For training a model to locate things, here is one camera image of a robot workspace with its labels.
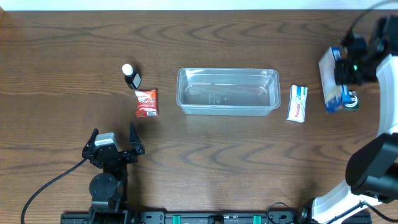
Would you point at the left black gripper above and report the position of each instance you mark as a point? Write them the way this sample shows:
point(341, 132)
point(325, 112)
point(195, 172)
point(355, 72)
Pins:
point(138, 150)

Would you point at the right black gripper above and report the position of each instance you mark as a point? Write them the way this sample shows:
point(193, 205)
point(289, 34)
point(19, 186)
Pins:
point(342, 73)

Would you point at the tall blue medicine box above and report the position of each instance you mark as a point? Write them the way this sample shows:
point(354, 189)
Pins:
point(335, 96)

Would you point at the white Panadol box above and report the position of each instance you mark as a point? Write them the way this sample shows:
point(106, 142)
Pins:
point(297, 103)

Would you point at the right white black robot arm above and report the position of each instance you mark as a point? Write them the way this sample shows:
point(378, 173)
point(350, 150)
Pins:
point(371, 172)

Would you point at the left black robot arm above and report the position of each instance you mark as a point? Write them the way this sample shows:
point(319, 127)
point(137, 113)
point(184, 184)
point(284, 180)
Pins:
point(109, 203)

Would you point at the clear plastic container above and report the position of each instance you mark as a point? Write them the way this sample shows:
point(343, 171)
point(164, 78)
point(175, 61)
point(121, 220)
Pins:
point(228, 91)

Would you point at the red Panadol ActiFast box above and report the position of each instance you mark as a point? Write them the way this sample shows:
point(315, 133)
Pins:
point(146, 103)

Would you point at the dark syrup bottle white cap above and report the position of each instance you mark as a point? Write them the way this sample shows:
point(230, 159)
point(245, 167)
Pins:
point(132, 78)

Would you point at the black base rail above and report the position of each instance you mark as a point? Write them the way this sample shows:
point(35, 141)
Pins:
point(180, 218)

